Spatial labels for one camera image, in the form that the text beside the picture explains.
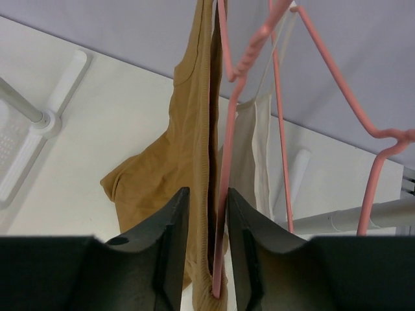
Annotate pink wire hanger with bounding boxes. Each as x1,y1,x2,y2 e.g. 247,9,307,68
289,1,414,235
212,1,292,299

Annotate white metal clothes rack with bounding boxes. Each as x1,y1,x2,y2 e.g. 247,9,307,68
0,49,415,234

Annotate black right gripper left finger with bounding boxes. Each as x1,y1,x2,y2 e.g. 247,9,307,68
104,187,191,310

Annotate tan tank top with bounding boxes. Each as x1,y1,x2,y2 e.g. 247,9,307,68
101,1,228,310

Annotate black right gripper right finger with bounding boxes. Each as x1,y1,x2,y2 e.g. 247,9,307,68
226,188,306,310

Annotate white tank top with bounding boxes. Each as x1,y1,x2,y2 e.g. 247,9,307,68
219,8,298,221

